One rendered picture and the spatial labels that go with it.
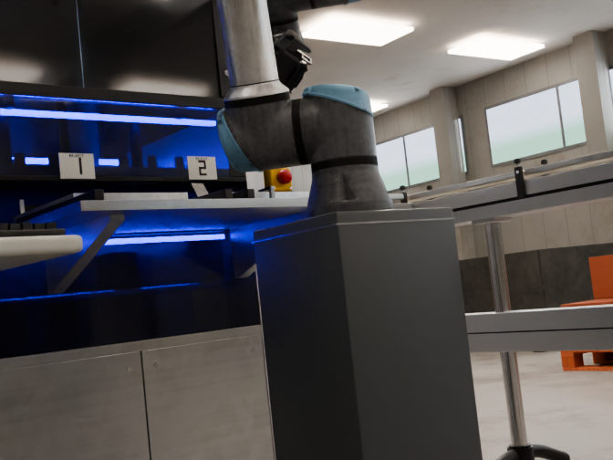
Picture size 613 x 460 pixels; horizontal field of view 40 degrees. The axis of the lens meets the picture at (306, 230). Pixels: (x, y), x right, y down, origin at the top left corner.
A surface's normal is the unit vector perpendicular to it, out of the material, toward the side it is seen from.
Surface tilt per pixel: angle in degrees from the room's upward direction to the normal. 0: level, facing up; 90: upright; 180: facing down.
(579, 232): 90
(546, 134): 90
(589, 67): 90
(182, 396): 90
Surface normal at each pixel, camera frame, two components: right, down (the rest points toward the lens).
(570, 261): 0.46, -0.11
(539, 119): -0.82, 0.04
